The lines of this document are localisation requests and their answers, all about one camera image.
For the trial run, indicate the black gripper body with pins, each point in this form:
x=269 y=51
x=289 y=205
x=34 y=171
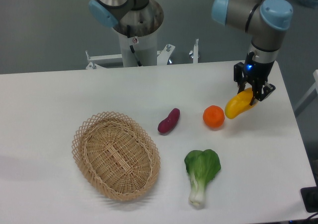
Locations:
x=255 y=71

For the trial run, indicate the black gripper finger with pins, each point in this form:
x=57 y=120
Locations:
x=261 y=89
x=240 y=76

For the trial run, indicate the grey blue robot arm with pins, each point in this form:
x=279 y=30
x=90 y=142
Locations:
x=267 y=21

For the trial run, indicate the orange tangerine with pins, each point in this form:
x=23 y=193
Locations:
x=213 y=116

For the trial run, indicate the white furniture leg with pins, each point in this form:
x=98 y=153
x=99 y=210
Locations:
x=308 y=97

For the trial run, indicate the purple sweet potato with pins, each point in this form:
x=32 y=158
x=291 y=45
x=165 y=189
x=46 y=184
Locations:
x=168 y=124

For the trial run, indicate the green bok choy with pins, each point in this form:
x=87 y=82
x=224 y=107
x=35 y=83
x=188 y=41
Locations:
x=202 y=166

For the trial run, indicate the black device at table edge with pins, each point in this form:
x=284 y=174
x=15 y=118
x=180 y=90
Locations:
x=310 y=198

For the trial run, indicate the woven wicker basket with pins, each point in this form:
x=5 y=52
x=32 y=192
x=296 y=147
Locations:
x=116 y=156

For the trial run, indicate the white metal base frame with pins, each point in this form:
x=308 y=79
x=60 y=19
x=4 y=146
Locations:
x=116 y=61

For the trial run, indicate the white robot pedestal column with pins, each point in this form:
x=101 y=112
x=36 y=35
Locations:
x=137 y=32

